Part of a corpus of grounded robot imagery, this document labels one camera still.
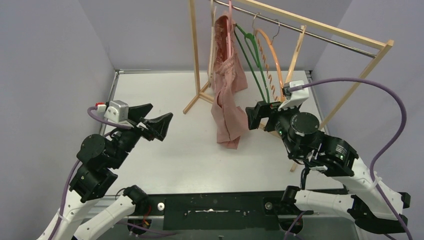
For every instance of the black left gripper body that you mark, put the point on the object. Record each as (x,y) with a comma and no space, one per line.
(141,126)

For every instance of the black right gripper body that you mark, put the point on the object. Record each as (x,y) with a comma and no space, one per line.
(279,121)

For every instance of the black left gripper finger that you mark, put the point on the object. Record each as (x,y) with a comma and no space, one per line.
(137,113)
(158,127)

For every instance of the pink shorts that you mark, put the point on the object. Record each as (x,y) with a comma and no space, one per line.
(229,78)

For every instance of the pink plastic hanger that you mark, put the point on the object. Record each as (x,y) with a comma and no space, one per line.
(229,28)

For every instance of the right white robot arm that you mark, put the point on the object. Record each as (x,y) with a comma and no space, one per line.
(369,203)

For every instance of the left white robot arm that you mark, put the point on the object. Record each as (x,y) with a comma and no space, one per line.
(94,172)

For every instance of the green plastic hanger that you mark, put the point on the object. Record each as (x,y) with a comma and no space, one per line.
(248,45)

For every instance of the beige wooden hanger right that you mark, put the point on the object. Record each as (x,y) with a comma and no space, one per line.
(295,54)

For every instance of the beige wooden hanger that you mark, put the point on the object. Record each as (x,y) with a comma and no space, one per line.
(295,54)
(212,43)

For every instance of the beige wooden hanger left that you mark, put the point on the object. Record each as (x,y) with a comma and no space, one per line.
(212,43)

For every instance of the wooden clothes rack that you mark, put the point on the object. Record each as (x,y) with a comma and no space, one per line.
(383,48)

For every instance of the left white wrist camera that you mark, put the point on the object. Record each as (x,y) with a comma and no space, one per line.
(116,111)

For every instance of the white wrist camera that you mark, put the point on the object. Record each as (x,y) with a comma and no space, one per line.
(295,94)
(116,111)

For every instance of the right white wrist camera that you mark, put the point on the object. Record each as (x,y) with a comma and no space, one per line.
(295,94)

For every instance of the black metal base frame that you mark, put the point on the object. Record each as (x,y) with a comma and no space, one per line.
(217,211)

